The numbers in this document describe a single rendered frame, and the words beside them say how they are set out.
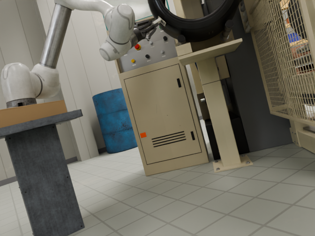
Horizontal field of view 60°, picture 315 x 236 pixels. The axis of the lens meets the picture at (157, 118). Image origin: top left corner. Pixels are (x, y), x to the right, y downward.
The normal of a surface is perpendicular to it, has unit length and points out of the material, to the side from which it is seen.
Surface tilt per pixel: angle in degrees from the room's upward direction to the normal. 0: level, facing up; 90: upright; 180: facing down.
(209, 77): 90
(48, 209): 90
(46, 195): 90
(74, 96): 90
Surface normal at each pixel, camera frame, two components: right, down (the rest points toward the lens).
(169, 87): -0.15, 0.09
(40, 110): 0.50, -0.09
